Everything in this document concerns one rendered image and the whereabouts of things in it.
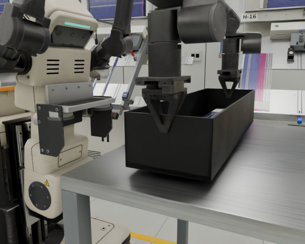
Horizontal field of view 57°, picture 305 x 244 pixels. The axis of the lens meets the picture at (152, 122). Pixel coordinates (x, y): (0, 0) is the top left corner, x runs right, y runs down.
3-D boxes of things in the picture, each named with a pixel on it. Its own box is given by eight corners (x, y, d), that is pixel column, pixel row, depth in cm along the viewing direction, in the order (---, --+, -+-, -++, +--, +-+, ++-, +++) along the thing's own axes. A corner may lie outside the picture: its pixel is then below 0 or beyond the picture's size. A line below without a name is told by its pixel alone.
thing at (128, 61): (137, 69, 225) (135, 65, 221) (69, 69, 248) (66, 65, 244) (148, 40, 240) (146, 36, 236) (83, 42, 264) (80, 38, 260)
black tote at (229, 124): (205, 117, 106) (205, 87, 104) (253, 121, 99) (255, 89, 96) (125, 167, 56) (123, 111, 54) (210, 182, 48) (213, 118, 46)
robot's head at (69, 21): (8, 22, 88) (28, -20, 82) (57, 29, 107) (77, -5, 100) (35, 54, 86) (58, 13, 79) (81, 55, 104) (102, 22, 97)
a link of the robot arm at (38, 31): (18, 39, 77) (-2, 34, 73) (37, 14, 73) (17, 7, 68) (27, 67, 75) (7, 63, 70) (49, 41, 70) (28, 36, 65)
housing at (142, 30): (147, 44, 239) (142, 32, 228) (98, 46, 257) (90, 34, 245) (149, 38, 243) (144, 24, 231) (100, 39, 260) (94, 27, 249)
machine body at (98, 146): (141, 182, 245) (141, 112, 232) (74, 171, 270) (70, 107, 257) (165, 159, 304) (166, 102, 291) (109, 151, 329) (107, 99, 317)
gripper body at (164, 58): (191, 85, 52) (192, 44, 51) (170, 89, 44) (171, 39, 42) (160, 84, 55) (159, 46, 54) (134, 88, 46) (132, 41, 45)
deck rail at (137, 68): (126, 110, 206) (123, 105, 201) (123, 110, 207) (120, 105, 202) (150, 40, 239) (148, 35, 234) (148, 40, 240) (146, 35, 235)
